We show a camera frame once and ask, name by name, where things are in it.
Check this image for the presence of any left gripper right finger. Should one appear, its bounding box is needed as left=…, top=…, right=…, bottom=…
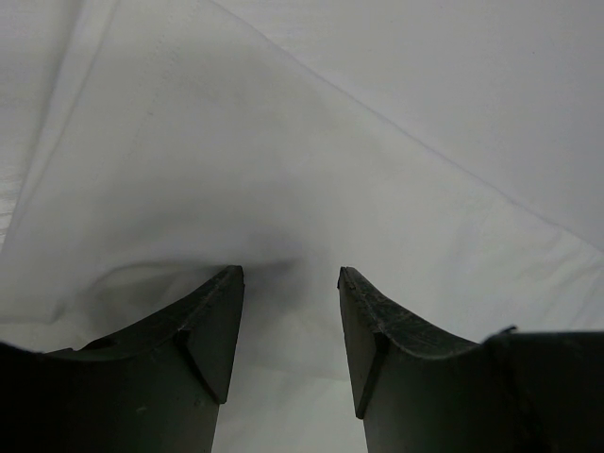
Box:
left=338, top=267, right=603, bottom=452

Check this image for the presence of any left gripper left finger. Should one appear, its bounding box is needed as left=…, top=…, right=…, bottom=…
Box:
left=1, top=266, right=244, bottom=452

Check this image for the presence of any white printed t-shirt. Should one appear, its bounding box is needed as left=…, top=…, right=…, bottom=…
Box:
left=0, top=0, right=604, bottom=341

